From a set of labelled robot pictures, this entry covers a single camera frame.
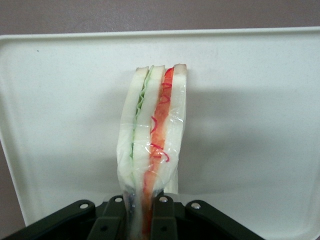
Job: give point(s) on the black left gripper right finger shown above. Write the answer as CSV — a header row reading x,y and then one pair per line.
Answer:
x,y
163,220

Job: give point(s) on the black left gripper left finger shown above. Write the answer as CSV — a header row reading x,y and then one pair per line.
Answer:
x,y
110,220

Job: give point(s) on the triangle sandwich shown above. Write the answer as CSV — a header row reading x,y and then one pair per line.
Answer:
x,y
150,130

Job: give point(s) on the cream plastic tray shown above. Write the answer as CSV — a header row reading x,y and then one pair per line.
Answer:
x,y
62,112

